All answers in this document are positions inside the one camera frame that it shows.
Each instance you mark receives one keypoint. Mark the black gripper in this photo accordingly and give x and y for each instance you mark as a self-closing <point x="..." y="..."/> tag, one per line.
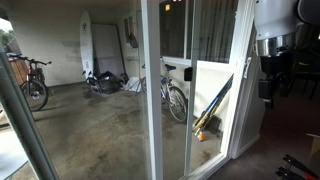
<point x="275" y="65"/>

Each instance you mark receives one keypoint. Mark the white framed sliding glass door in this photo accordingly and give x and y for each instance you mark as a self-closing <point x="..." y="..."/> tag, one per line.
<point x="238" y="66"/>

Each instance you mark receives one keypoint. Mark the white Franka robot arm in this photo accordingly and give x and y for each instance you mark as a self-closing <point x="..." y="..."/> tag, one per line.
<point x="276" y="20"/>

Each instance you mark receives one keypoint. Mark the thin framed screen door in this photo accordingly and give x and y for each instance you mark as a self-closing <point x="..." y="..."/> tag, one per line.
<point x="190" y="110"/>

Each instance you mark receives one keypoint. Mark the fixed glass door panel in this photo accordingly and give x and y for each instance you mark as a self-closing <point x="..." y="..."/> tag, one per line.
<point x="23" y="133"/>

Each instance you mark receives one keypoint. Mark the black chair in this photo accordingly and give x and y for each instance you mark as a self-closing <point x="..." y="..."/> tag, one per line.
<point x="305" y="66"/>

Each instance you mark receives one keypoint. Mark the black dustpan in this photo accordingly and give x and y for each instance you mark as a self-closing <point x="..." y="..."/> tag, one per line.
<point x="215" y="124"/>

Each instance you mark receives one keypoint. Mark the cardboard box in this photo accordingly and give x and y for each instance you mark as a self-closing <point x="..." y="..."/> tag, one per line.
<point x="315" y="146"/>

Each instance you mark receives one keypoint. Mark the red black clamp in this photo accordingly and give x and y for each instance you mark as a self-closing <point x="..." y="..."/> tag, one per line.
<point x="300" y="164"/>
<point x="286" y="174"/>

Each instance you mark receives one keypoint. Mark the orange bottle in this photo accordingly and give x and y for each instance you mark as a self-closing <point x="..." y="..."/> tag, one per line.
<point x="201" y="136"/>

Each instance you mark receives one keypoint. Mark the silver blue bicycle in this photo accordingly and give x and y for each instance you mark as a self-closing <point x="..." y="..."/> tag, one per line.
<point x="175" y="101"/>

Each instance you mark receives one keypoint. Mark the window with vertical blinds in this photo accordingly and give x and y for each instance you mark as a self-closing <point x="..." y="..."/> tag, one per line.
<point x="173" y="30"/>

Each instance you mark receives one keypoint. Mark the white crumpled sheet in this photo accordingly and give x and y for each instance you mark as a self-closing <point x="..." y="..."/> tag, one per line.
<point x="133" y="85"/>

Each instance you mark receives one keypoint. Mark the black bags pile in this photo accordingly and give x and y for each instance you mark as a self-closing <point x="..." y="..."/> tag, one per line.
<point x="106" y="83"/>

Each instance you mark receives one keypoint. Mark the grey leaning panel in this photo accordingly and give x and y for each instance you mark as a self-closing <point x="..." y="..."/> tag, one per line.
<point x="106" y="50"/>

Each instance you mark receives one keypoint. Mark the white surfboard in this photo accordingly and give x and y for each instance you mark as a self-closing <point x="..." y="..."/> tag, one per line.
<point x="86" y="43"/>

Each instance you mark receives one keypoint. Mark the red bicycle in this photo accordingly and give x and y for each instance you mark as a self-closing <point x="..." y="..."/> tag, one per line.
<point x="33" y="90"/>

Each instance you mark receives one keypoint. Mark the wooden balcony railing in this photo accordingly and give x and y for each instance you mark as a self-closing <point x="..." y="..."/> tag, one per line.
<point x="18" y="70"/>

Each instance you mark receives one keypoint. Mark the green trees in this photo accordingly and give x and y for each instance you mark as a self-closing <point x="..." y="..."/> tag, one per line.
<point x="5" y="36"/>

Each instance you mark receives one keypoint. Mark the white door frame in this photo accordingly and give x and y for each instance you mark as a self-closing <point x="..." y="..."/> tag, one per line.
<point x="248" y="126"/>

